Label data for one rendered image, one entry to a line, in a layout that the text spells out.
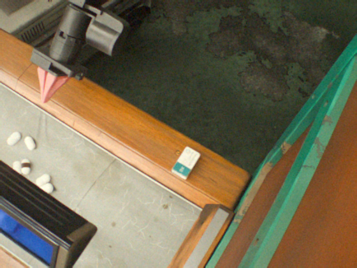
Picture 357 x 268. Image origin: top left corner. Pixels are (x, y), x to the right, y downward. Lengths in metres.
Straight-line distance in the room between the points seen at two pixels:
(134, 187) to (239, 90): 1.07
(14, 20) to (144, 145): 0.81
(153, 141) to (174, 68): 1.01
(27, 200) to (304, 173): 0.34
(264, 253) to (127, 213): 0.57
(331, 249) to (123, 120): 0.73
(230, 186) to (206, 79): 1.04
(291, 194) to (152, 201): 0.56
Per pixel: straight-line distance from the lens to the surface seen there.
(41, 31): 1.56
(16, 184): 0.55
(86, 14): 0.76
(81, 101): 0.93
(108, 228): 0.86
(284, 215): 0.33
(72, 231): 0.51
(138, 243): 0.85
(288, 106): 1.87
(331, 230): 0.23
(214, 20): 2.05
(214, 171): 0.86
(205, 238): 0.73
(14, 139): 0.94
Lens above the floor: 1.58
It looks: 68 degrees down
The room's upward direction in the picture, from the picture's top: 8 degrees clockwise
